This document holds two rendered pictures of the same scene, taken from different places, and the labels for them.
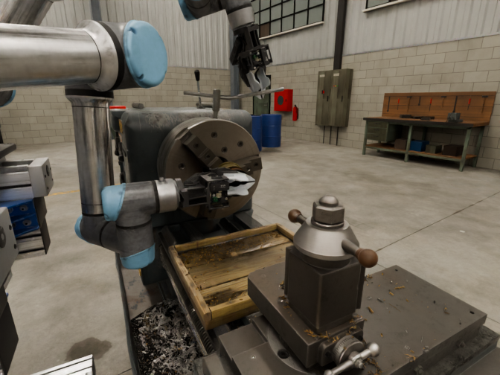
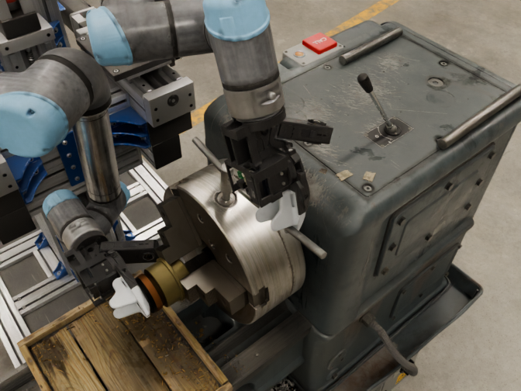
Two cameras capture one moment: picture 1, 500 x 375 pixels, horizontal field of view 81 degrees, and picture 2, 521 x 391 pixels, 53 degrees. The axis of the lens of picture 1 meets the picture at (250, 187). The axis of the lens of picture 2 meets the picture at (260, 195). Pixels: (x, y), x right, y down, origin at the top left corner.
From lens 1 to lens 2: 118 cm
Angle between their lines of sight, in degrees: 69
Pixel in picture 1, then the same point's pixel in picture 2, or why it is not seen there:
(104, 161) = (86, 163)
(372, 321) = not seen: outside the picture
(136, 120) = (212, 114)
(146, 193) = (57, 225)
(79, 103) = not seen: hidden behind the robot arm
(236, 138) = (223, 247)
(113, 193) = (47, 202)
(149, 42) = (9, 123)
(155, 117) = not seen: hidden behind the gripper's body
